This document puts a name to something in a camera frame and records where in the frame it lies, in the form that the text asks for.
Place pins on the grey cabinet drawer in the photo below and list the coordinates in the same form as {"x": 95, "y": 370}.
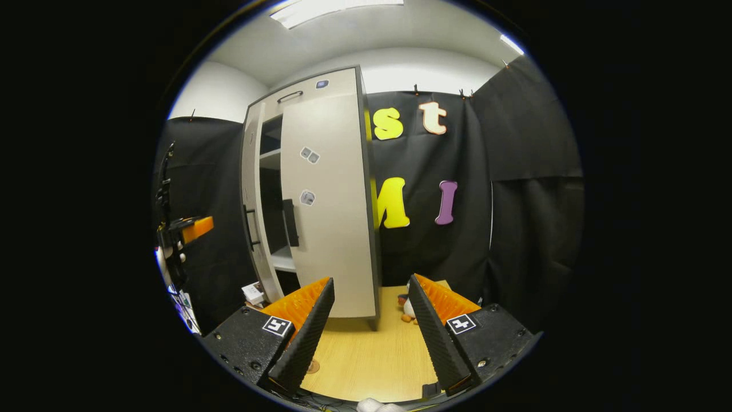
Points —
{"x": 337, "y": 94}

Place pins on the grey cabinet door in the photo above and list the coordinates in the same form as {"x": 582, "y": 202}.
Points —
{"x": 331, "y": 240}
{"x": 251, "y": 189}

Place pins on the penguin plush toy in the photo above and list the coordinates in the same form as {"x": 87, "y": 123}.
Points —
{"x": 409, "y": 309}

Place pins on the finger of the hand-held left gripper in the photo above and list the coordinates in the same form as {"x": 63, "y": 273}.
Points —
{"x": 198, "y": 228}

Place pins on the round wooden coaster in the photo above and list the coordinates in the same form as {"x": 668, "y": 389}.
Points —
{"x": 314, "y": 366}

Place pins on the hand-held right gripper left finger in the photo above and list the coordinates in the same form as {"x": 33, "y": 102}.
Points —
{"x": 303, "y": 337}

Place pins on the white cabinet shelf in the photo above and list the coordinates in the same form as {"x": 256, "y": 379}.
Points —
{"x": 283, "y": 260}
{"x": 270, "y": 157}

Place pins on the small white box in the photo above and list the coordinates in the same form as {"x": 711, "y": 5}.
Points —
{"x": 253, "y": 294}

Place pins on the grey cabinet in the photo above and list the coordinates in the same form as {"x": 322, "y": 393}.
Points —
{"x": 373, "y": 257}

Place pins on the small ceiling light panel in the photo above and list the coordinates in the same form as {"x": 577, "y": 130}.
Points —
{"x": 512, "y": 44}

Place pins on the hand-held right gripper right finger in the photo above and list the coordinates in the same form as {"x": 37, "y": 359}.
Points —
{"x": 437, "y": 337}

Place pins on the large ceiling light panel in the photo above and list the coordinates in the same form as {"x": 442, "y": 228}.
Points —
{"x": 331, "y": 11}

